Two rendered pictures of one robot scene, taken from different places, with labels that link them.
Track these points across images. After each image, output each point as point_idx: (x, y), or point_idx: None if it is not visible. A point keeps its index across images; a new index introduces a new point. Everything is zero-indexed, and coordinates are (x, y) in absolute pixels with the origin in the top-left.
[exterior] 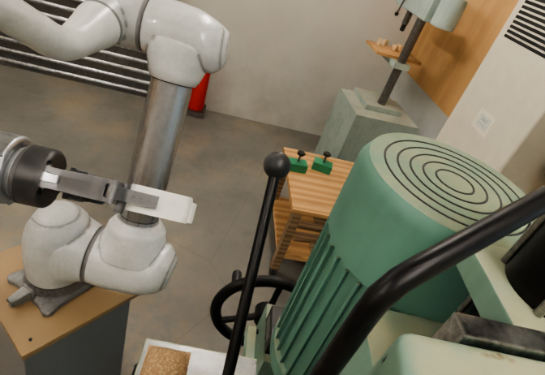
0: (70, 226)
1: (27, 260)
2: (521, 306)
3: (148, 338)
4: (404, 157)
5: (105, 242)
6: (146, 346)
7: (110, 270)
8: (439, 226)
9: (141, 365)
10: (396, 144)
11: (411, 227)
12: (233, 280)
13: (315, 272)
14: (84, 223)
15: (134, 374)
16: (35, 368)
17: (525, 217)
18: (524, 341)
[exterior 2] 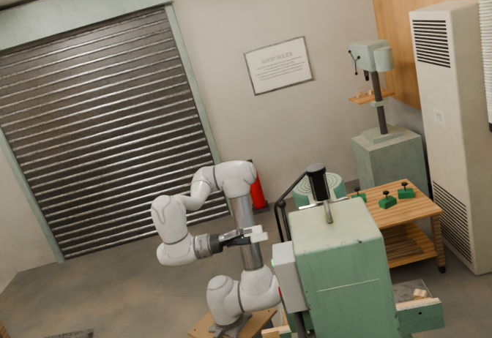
0: (225, 284)
1: (214, 312)
2: (313, 201)
3: (280, 307)
4: (303, 183)
5: (244, 284)
6: (281, 309)
7: (252, 298)
8: (307, 195)
9: (282, 316)
10: (302, 181)
11: (303, 199)
12: None
13: None
14: (230, 281)
15: (280, 320)
16: None
17: (290, 189)
18: (310, 205)
